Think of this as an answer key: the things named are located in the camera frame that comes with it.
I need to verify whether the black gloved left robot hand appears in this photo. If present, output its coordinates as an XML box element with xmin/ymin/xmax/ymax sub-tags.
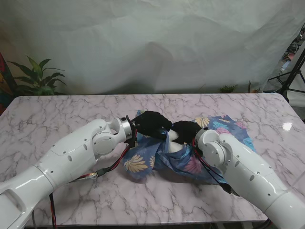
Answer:
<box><xmin>131</xmin><ymin>110</ymin><xmax>173</xmax><ymax>141</ymax></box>

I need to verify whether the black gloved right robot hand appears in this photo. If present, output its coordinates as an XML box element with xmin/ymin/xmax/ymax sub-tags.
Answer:
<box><xmin>170</xmin><ymin>121</ymin><xmax>203</xmax><ymax>146</ymax></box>

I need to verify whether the white pillow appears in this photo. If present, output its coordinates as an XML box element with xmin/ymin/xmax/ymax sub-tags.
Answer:
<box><xmin>164</xmin><ymin>130</ymin><xmax>185</xmax><ymax>153</ymax></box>

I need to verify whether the blue floral pillowcase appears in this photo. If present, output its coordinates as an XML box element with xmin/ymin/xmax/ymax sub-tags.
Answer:
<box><xmin>120</xmin><ymin>109</ymin><xmax>257</xmax><ymax>186</ymax></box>

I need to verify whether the small green bushy plant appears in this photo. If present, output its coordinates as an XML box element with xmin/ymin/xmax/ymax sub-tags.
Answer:
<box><xmin>218</xmin><ymin>84</ymin><xmax>238</xmax><ymax>94</ymax></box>

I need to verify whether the white backdrop cloth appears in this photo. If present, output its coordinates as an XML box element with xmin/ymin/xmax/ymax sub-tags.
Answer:
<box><xmin>0</xmin><ymin>0</ymin><xmax>305</xmax><ymax>95</ymax></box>

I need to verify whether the black tripod stand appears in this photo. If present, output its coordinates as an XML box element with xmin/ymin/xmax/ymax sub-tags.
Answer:
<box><xmin>268</xmin><ymin>42</ymin><xmax>305</xmax><ymax>103</ymax></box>

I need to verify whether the large green leafy plant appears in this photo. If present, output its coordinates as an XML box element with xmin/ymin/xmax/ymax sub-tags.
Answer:
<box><xmin>7</xmin><ymin>56</ymin><xmax>67</xmax><ymax>96</ymax></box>

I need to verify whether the colourful painted panel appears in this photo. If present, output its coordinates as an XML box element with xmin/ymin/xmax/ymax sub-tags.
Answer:
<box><xmin>0</xmin><ymin>52</ymin><xmax>17</xmax><ymax>113</ymax></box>

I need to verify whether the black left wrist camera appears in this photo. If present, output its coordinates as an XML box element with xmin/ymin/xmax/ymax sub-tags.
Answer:
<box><xmin>125</xmin><ymin>135</ymin><xmax>139</xmax><ymax>149</ymax></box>

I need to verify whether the red black right arm cable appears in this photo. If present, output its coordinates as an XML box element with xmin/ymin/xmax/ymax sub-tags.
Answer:
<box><xmin>192</xmin><ymin>139</ymin><xmax>274</xmax><ymax>229</ymax></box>

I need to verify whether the red black arm cable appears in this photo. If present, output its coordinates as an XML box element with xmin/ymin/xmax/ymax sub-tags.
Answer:
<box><xmin>192</xmin><ymin>139</ymin><xmax>274</xmax><ymax>229</ymax></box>
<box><xmin>49</xmin><ymin>123</ymin><xmax>139</xmax><ymax>227</ymax></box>

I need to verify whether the red black left arm cable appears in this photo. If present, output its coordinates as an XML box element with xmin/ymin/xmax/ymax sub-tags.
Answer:
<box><xmin>49</xmin><ymin>123</ymin><xmax>139</xmax><ymax>227</ymax></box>

